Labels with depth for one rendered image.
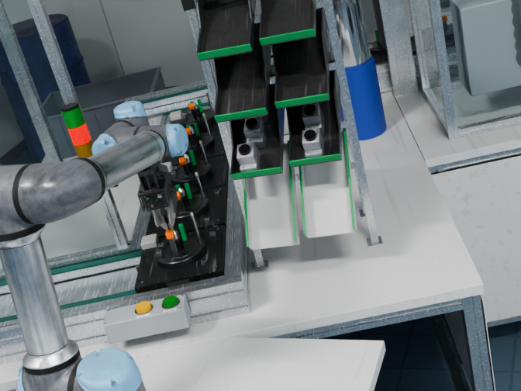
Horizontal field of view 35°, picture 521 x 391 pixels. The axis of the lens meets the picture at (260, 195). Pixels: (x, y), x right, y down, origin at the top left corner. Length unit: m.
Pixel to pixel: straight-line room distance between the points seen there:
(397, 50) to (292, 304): 1.36
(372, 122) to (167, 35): 3.76
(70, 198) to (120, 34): 5.14
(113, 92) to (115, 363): 2.94
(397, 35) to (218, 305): 1.45
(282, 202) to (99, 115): 2.10
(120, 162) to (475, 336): 1.03
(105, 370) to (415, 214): 1.09
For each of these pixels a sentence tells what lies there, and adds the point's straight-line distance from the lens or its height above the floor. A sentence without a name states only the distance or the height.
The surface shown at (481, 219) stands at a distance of 2.84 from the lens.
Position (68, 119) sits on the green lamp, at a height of 1.39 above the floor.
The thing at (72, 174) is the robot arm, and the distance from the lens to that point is 1.56.
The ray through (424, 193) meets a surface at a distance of 2.50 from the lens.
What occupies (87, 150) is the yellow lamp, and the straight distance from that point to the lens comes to 2.25.
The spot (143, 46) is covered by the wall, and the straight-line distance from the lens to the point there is 6.60.
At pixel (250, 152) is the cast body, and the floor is 1.26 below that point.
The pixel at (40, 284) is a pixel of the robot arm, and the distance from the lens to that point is 1.68.
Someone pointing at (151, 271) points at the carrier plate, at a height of 0.97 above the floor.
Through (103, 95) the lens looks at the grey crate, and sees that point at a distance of 4.50.
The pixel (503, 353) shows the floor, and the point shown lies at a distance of 3.21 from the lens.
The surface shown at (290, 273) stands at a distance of 2.24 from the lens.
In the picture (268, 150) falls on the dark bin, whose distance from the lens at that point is 2.09.
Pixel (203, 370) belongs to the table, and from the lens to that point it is 2.00.
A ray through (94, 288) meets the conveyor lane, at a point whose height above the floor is 0.92.
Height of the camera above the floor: 2.05
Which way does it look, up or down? 26 degrees down
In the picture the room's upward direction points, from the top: 15 degrees counter-clockwise
